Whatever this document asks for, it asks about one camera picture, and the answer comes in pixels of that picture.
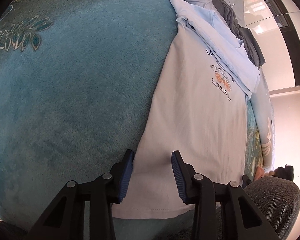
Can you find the teal floral plush blanket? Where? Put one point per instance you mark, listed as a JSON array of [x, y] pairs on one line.
[[77, 78]]

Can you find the light blue daisy quilt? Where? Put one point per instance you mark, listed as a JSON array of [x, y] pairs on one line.
[[261, 105]]

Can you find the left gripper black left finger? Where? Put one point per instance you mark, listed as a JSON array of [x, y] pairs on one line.
[[83, 211]]

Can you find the light blue printed t-shirt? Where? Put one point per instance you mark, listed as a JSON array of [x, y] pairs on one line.
[[199, 108]]

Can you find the dark grey folded garment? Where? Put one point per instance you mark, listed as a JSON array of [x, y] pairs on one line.
[[251, 45]]

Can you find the person's hand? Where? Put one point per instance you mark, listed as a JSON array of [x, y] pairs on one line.
[[260, 173]]

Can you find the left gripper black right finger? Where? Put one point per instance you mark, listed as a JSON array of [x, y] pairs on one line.
[[195, 188]]

